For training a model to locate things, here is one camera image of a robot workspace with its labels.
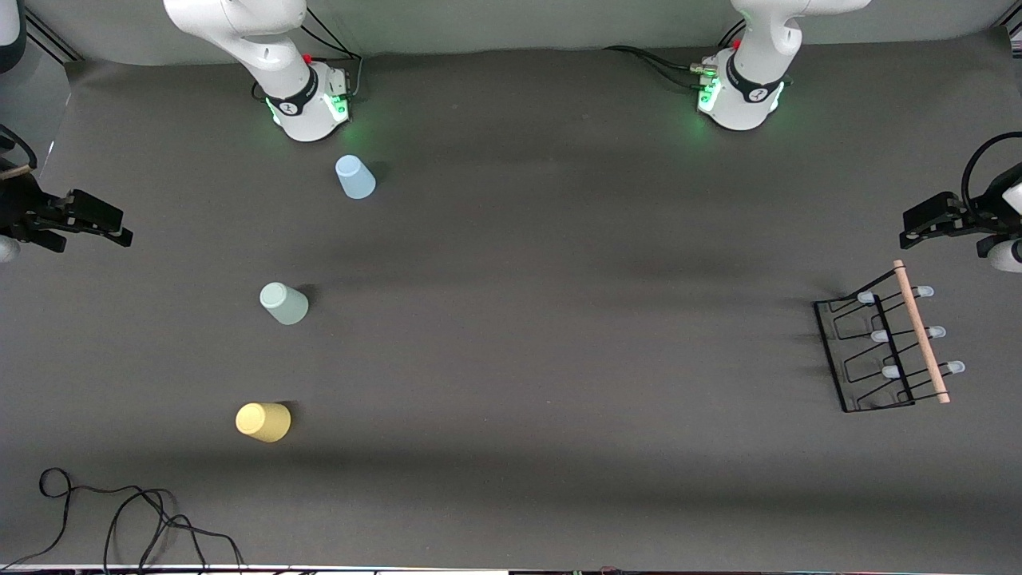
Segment black wire cup holder rack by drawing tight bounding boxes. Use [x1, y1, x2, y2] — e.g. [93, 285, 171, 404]
[814, 260, 967, 414]

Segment pale green plastic cup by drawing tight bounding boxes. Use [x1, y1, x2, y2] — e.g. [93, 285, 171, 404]
[259, 282, 310, 326]

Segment yellow plastic cup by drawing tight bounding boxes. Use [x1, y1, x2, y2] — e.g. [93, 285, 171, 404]
[235, 402, 292, 444]

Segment light blue plastic cup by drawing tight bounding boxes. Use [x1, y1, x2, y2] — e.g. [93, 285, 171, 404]
[335, 154, 377, 200]

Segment dark gray table mat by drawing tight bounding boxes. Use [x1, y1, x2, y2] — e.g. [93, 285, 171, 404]
[0, 28, 1022, 572]

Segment loose black cable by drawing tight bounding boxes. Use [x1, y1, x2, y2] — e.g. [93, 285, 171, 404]
[0, 467, 245, 575]

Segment black right arm base cables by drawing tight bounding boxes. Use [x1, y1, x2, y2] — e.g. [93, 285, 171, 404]
[302, 4, 365, 103]

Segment black arm base cables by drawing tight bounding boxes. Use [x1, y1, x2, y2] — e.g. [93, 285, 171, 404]
[603, 44, 717, 90]
[302, 4, 365, 103]

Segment black left arm base cables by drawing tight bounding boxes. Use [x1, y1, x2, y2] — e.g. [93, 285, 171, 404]
[603, 44, 717, 90]

